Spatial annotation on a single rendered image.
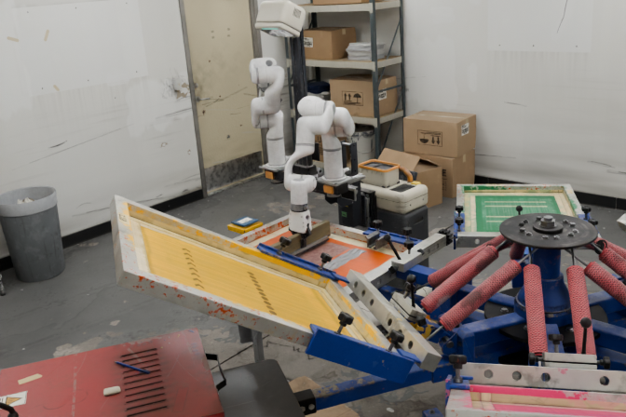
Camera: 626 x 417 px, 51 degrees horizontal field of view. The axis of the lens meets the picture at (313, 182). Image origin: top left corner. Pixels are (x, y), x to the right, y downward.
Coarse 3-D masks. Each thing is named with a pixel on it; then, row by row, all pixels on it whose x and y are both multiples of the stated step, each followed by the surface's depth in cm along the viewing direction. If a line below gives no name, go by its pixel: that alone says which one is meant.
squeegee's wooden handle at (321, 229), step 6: (324, 222) 302; (312, 228) 297; (318, 228) 299; (324, 228) 302; (294, 234) 291; (300, 234) 291; (312, 234) 297; (318, 234) 300; (324, 234) 303; (330, 234) 306; (294, 240) 288; (306, 240) 294; (312, 240) 297; (270, 246) 280; (276, 246) 280; (288, 246) 286; (294, 246) 289; (300, 246) 292; (288, 252) 286
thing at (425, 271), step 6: (408, 270) 252; (414, 270) 251; (420, 270) 250; (426, 270) 250; (432, 270) 249; (402, 276) 254; (420, 276) 249; (426, 276) 247; (420, 282) 249; (426, 282) 247
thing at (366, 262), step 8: (288, 232) 321; (272, 240) 312; (328, 240) 307; (336, 240) 307; (320, 248) 300; (328, 248) 299; (336, 248) 298; (344, 248) 298; (352, 248) 297; (360, 248) 297; (312, 256) 291; (336, 256) 290; (360, 256) 288; (368, 256) 287; (376, 256) 287; (384, 256) 286; (392, 256) 286; (344, 264) 281; (352, 264) 280; (360, 264) 280; (368, 264) 279; (376, 264) 278
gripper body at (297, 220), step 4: (292, 212) 290; (296, 212) 288; (300, 212) 286; (304, 212) 286; (308, 212) 288; (292, 216) 290; (296, 216) 288; (300, 216) 287; (304, 216) 286; (308, 216) 288; (292, 220) 291; (296, 220) 289; (300, 220) 287; (304, 220) 286; (308, 220) 288; (292, 224) 291; (296, 224) 289; (300, 224) 288; (304, 224) 287; (308, 224) 290; (292, 228) 292; (296, 228) 290; (300, 228) 288; (304, 228) 287; (300, 232) 289; (304, 232) 288
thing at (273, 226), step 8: (288, 216) 331; (272, 224) 322; (280, 224) 326; (288, 224) 330; (312, 224) 323; (336, 224) 316; (248, 232) 314; (256, 232) 314; (264, 232) 318; (272, 232) 322; (336, 232) 313; (344, 232) 309; (352, 232) 306; (360, 232) 305; (240, 240) 307; (248, 240) 311; (360, 240) 304; (400, 248) 289
